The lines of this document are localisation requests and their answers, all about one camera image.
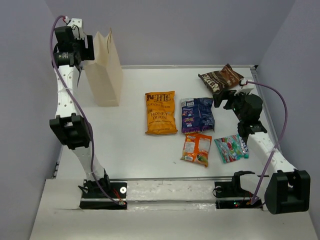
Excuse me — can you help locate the blue purple candy bag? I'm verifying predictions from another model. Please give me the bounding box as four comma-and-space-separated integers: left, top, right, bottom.
181, 97, 215, 135

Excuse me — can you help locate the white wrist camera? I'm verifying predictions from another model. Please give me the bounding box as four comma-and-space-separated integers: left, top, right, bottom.
238, 78, 254, 95
64, 16, 83, 35

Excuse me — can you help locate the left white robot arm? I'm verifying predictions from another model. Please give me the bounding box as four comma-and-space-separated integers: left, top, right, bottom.
49, 25, 111, 198

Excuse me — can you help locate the cream paper bag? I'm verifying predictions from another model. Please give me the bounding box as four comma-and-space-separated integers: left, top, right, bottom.
84, 29, 123, 107

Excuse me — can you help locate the orange Kettle chips bag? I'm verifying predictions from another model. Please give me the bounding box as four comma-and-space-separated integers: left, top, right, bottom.
145, 91, 178, 135

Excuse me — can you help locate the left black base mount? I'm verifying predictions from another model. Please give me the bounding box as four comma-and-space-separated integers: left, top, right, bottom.
78, 180, 128, 210

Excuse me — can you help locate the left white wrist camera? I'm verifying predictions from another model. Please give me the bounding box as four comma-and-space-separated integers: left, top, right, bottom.
64, 16, 83, 35

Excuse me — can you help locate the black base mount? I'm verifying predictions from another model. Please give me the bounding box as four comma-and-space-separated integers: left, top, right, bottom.
212, 181, 264, 210
78, 180, 128, 210

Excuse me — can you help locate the brown Kettle chips bag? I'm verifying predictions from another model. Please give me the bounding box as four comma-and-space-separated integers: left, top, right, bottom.
198, 63, 244, 95

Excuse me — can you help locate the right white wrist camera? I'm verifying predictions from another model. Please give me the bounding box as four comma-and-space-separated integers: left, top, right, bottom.
238, 78, 254, 95

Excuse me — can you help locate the teal Fox's candy bag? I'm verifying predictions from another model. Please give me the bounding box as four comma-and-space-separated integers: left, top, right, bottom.
214, 134, 249, 164

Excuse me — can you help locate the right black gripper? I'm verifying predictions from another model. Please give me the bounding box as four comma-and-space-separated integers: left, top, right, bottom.
212, 88, 249, 122

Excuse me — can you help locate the orange candy bag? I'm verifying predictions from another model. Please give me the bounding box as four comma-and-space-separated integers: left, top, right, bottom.
180, 133, 212, 168

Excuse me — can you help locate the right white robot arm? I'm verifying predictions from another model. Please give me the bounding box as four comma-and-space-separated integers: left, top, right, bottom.
213, 90, 311, 215

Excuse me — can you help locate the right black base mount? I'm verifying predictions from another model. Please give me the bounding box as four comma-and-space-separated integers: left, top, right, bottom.
212, 181, 264, 210

